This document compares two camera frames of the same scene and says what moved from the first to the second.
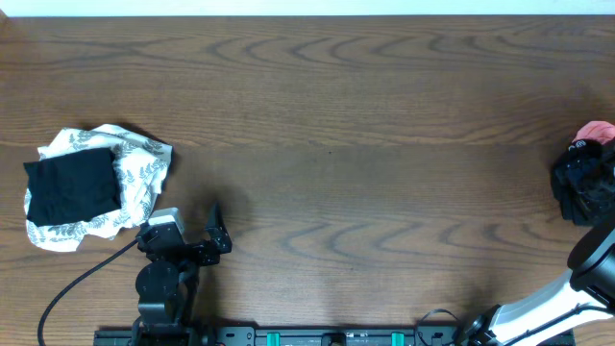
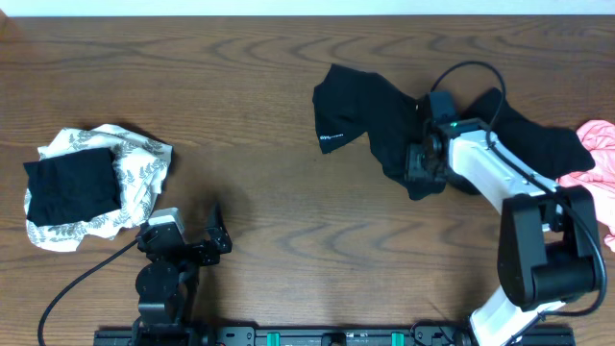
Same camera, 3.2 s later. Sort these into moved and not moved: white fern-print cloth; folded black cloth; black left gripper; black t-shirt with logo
Moved: black t-shirt with logo
Not moved: white fern-print cloth; folded black cloth; black left gripper
